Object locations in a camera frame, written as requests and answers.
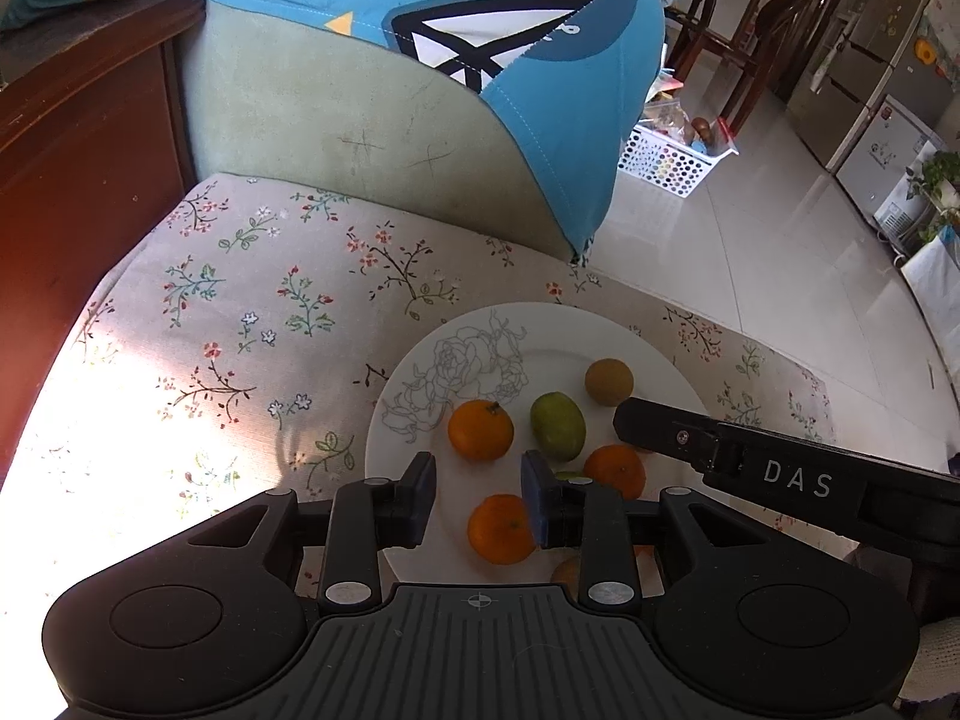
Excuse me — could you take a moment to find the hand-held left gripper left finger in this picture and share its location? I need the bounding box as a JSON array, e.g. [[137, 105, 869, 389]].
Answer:
[[186, 451, 438, 614]]

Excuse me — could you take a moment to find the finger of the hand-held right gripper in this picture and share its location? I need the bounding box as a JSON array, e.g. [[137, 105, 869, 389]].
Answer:
[[613, 395, 722, 467]]

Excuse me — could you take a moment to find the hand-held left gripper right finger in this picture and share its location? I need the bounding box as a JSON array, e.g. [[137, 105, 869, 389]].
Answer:
[[521, 449, 817, 611]]

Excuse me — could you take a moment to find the orange mandarin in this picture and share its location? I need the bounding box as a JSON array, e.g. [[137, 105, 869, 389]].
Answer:
[[466, 493, 538, 566], [448, 400, 516, 463], [583, 444, 647, 500]]

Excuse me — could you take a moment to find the green oval fruit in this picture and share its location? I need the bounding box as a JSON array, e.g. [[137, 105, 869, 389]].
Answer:
[[529, 391, 587, 461]]

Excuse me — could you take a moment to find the white plate with rose drawing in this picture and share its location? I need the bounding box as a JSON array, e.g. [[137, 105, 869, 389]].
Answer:
[[364, 302, 714, 587]]

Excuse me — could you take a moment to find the person's right hand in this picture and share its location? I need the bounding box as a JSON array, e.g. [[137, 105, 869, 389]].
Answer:
[[895, 614, 960, 707]]

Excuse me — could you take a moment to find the white perforated plastic basket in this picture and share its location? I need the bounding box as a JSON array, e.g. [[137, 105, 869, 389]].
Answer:
[[616, 122, 740, 200]]

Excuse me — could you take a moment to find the floral beige cloth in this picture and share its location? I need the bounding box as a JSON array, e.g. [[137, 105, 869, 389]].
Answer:
[[0, 172, 838, 601]]

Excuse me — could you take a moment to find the green potted plant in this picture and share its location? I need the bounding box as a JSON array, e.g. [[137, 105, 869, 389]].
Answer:
[[906, 150, 960, 242]]

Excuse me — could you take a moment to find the blue printed quilt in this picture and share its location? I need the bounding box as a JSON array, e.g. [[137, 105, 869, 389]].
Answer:
[[0, 0, 666, 265]]

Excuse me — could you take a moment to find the white chest appliance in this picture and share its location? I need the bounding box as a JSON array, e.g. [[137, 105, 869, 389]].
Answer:
[[835, 93, 951, 220]]

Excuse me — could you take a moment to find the dark wooden chair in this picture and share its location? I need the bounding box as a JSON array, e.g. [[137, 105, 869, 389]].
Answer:
[[663, 0, 734, 85], [718, 0, 809, 134]]

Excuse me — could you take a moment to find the silver refrigerator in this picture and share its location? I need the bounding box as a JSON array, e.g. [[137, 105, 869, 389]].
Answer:
[[786, 0, 944, 175]]

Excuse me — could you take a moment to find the wooden door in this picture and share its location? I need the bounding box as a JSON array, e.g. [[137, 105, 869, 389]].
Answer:
[[771, 0, 857, 104]]

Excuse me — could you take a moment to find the brown wooden cabinet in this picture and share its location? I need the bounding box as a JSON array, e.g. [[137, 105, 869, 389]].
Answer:
[[0, 0, 209, 482]]

